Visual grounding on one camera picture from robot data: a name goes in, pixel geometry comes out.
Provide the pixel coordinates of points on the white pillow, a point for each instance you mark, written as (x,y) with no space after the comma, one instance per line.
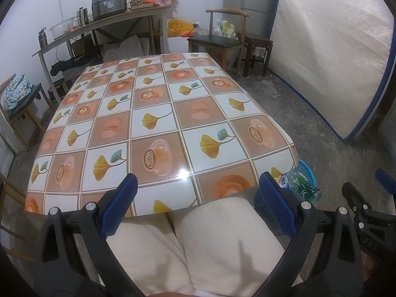
(126,48)

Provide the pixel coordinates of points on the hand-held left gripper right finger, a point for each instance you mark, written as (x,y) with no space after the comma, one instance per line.
(275,205)

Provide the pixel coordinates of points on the green plastic bottle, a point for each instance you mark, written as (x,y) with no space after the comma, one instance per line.
(304,188)

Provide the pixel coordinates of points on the blue toothpaste box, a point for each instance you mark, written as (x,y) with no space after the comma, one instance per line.
(284,182)

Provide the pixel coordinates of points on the brown cardboard box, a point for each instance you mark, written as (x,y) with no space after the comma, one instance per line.
(77,48)

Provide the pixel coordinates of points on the steel water bottle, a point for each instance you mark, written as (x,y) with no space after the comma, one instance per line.
(42,38)

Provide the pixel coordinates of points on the long grey side table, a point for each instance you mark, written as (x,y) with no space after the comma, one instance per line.
(123,15)

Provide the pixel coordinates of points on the yellow plastic bag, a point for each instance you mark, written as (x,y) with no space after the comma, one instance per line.
(181,28)

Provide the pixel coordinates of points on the clear glass bowl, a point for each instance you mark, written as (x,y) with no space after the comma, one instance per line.
(63,28)

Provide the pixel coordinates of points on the white mattress blue edge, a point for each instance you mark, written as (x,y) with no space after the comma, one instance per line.
(334,52)

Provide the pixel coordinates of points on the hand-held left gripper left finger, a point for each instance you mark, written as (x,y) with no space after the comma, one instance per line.
(119,205)

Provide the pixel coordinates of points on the white green plastic bag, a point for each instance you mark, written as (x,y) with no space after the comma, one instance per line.
(227,29)

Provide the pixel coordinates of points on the wooden chair black seat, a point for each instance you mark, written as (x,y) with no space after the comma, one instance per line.
(213,40)

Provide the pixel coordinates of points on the dark wooden stool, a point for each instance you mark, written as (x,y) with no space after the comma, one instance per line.
(256,38)

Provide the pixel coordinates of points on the grey rice cooker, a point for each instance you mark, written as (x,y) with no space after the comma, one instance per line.
(108,6)

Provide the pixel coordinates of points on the wooden chair dark seat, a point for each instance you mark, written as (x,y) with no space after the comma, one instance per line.
(29,108)

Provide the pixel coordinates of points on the black cloth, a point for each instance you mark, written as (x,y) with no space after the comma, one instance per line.
(74,65)

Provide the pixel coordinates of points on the printed white cardboard box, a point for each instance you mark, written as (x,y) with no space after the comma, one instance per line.
(222,55)

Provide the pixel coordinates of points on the floral cushion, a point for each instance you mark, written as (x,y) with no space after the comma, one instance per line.
(17,91)

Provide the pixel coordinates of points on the white door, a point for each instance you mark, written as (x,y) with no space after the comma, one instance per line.
(6,154)

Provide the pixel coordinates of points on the small metal container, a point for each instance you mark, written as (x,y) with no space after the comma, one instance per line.
(83,15)

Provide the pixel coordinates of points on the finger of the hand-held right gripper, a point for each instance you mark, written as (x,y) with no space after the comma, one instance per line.
(355,201)
(385,181)

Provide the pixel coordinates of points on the tray of food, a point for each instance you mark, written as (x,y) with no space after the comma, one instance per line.
(140,2)

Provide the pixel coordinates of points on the blue plastic basket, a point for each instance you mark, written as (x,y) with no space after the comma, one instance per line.
(309,173)

